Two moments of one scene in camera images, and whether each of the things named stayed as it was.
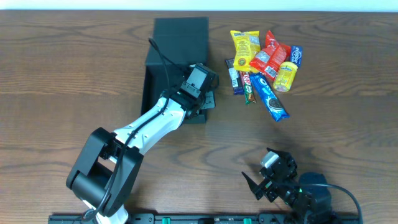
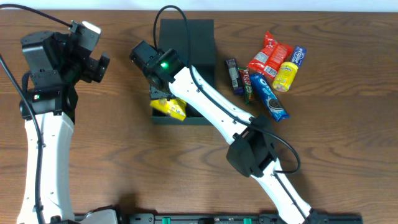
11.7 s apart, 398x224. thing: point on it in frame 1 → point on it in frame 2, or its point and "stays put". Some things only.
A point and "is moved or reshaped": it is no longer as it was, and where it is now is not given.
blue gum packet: [296, 56] stays put
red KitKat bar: [249, 96] stays put
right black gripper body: [268, 182] → [158, 93]
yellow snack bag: [246, 44] is moved or reshaped
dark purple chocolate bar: [236, 78] stays put
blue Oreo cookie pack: [277, 110] stays put
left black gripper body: [210, 100] → [96, 66]
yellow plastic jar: [285, 76] stays put
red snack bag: [267, 61] stays put
